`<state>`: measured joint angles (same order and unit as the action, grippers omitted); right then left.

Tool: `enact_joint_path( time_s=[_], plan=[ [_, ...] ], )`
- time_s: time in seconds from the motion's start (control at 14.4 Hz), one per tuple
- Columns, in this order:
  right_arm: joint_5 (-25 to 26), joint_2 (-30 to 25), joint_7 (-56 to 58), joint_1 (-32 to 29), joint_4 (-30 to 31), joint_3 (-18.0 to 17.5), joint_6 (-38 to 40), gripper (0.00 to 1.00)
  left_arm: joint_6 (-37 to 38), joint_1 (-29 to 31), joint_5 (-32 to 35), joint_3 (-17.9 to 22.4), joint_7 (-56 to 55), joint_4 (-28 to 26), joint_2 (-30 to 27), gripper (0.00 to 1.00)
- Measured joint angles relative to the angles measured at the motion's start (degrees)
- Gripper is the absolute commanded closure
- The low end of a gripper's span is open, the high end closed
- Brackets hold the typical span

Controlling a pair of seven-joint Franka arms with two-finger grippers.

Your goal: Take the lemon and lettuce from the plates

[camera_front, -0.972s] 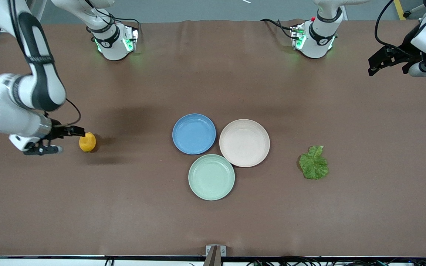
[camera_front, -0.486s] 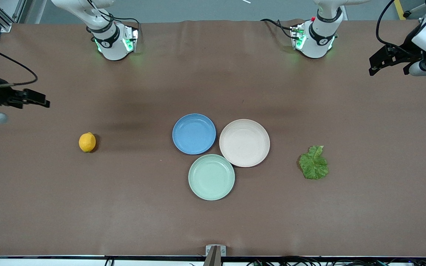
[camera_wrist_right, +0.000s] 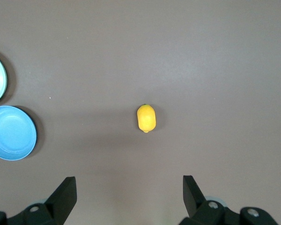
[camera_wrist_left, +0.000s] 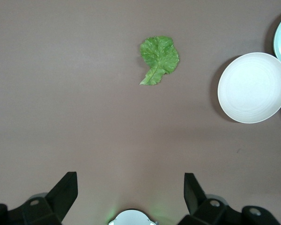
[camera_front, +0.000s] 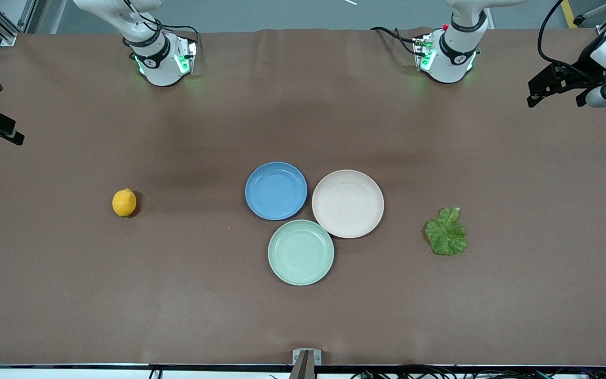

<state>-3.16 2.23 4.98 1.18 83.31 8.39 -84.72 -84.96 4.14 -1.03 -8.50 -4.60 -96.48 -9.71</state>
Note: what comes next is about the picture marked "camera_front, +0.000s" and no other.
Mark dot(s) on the mint green plate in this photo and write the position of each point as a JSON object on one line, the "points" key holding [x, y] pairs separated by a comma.
{"points": [[301, 252]]}

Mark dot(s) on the brown camera post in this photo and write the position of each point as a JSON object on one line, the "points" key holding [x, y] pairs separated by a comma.
{"points": [[303, 368]]}

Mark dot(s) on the beige plate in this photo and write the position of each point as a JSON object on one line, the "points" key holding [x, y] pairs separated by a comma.
{"points": [[347, 202]]}

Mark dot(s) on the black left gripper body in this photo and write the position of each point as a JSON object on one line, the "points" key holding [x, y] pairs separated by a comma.
{"points": [[578, 72]]}

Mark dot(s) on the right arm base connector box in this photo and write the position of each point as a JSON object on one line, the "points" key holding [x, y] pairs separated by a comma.
{"points": [[186, 55]]}

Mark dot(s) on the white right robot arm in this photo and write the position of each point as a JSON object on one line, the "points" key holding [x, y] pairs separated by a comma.
{"points": [[158, 71]]}

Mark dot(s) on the brown table cover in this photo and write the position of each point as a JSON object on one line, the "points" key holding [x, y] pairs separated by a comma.
{"points": [[124, 289]]}

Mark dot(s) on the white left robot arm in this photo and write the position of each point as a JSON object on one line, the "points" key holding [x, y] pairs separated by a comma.
{"points": [[453, 66]]}

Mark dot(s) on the yellow lemon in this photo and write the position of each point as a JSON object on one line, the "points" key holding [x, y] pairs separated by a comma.
{"points": [[124, 203]]}

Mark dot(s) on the blue plate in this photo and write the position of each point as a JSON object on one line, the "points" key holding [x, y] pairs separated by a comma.
{"points": [[275, 190]]}

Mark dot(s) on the grey metal bracket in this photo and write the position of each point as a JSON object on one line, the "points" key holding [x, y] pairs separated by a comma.
{"points": [[317, 357]]}

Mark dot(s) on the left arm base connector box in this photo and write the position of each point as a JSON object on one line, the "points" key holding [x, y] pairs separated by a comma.
{"points": [[423, 52]]}

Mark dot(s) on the yellow floor tape strip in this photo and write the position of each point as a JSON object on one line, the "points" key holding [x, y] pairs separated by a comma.
{"points": [[568, 16]]}

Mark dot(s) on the green lettuce leaf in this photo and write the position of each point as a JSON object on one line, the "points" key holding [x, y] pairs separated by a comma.
{"points": [[446, 237]]}

